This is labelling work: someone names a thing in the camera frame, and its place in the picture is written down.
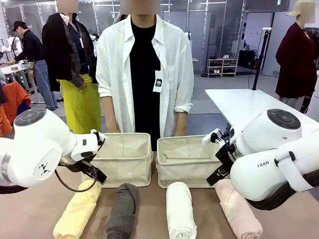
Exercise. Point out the man in black cap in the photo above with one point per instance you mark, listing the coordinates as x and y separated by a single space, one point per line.
30 49

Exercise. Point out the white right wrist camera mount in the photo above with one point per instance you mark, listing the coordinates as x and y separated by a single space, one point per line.
208 139

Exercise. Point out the beige cap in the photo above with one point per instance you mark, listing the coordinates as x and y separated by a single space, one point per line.
295 10

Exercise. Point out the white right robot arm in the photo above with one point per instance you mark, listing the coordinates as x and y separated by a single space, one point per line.
264 169

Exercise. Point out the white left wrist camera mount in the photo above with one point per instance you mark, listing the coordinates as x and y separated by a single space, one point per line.
102 139

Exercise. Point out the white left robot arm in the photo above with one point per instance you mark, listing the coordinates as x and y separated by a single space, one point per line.
37 149

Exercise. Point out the person's left forearm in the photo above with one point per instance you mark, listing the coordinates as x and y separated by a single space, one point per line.
182 122

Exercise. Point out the person in white shirt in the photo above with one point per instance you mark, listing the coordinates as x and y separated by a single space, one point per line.
117 74

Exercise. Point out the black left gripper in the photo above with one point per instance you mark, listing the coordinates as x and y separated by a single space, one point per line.
84 167

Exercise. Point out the orange jacket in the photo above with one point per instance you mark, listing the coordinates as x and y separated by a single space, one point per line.
16 99

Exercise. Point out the person's left hand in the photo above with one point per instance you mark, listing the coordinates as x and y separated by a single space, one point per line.
179 132

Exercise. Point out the mannequin in maroon top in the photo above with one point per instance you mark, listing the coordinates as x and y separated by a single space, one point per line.
294 62

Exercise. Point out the dark grey towel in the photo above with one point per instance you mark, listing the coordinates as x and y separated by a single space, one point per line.
123 209

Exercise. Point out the pink towel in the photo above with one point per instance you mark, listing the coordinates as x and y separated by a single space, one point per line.
236 214

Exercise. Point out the white background work table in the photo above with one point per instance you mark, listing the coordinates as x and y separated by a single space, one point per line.
17 68

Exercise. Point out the yellow towel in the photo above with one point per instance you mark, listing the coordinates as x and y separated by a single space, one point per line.
74 211

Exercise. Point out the black pole stand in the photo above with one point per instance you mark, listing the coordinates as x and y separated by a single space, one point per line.
259 62

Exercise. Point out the black suitcase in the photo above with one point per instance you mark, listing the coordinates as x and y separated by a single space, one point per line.
246 58

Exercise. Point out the white side table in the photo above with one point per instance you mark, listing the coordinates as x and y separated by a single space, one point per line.
249 104

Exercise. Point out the wooden shoe rack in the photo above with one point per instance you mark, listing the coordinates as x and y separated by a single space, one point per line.
221 65

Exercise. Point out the person's right forearm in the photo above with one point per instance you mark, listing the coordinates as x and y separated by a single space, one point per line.
111 112

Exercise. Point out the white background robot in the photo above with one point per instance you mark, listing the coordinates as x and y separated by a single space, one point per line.
11 43
94 42

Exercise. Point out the mannequin in orange shirt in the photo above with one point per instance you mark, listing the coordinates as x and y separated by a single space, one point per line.
5 122

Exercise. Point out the mannequin black coat yellow skirt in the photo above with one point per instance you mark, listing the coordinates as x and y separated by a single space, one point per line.
62 49

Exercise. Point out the white hanging name badge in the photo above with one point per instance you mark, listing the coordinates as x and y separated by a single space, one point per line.
157 82

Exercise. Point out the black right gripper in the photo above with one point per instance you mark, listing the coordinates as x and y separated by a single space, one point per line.
224 153

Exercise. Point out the person's right hand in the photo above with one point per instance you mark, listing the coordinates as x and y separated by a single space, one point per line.
114 129

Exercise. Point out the beige fabric basket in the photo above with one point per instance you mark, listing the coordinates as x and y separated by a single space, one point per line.
184 174
124 169

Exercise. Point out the white towel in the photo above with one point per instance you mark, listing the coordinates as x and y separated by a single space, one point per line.
179 211

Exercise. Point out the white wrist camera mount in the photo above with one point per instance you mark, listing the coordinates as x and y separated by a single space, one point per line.
102 139
208 139

